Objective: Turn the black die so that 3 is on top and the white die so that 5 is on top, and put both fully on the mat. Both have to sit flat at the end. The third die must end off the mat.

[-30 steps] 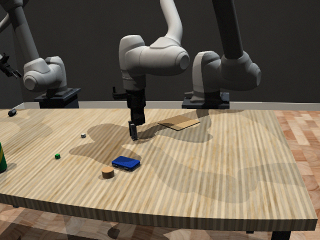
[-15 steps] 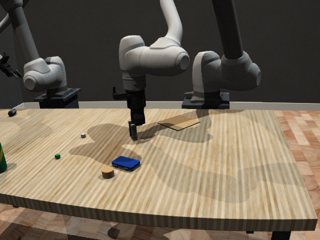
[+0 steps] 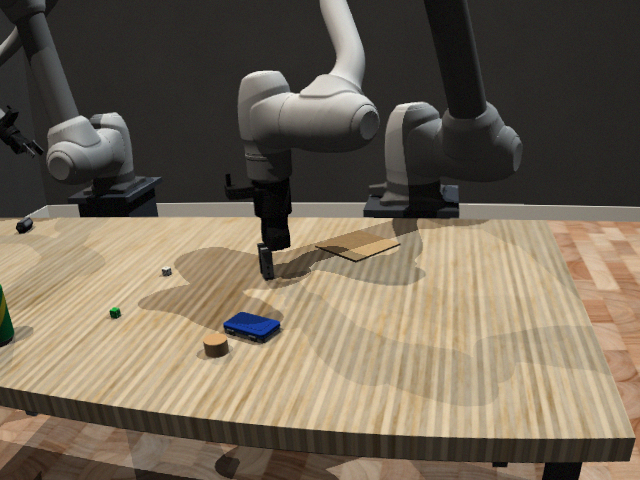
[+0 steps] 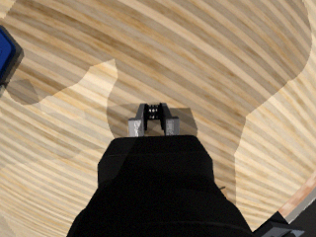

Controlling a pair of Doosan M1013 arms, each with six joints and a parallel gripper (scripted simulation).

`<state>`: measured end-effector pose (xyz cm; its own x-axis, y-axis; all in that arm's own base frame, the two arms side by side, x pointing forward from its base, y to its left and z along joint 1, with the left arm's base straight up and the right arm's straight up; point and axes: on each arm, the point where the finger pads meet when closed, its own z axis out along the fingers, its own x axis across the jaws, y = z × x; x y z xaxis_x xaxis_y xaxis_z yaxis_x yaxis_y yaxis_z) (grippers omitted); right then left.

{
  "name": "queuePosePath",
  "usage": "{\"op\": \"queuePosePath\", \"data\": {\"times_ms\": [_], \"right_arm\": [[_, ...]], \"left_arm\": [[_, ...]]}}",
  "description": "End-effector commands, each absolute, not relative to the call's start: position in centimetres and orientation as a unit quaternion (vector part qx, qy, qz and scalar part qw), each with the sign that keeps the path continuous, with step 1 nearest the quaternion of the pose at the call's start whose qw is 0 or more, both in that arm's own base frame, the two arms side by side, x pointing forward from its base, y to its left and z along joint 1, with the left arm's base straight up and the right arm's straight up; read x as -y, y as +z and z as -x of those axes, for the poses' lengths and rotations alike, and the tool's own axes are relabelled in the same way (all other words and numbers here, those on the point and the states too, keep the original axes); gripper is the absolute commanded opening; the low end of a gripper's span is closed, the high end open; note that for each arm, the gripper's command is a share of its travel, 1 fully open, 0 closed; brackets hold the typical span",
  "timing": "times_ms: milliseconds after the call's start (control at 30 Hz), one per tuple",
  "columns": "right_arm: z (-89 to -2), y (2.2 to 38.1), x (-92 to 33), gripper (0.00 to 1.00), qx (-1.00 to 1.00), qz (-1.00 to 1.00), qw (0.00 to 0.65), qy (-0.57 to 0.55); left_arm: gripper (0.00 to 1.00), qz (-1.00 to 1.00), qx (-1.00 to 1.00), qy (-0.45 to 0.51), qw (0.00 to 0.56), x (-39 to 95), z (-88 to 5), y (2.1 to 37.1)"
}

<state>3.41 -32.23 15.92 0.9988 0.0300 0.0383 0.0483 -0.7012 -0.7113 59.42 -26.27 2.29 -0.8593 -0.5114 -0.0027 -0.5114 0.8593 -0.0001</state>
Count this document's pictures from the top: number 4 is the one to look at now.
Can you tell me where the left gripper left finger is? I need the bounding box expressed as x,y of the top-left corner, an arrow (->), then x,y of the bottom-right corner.
128,104 -> 148,137

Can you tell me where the black die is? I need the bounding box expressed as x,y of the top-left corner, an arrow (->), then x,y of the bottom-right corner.
147,105 -> 160,120

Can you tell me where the tan square mat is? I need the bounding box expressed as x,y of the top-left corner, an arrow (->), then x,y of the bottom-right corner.
220,187 -> 228,199

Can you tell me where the blue case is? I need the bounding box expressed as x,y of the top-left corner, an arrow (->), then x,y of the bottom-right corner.
0,25 -> 22,89

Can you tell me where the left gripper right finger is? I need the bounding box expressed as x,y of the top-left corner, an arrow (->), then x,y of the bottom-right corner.
160,103 -> 180,136

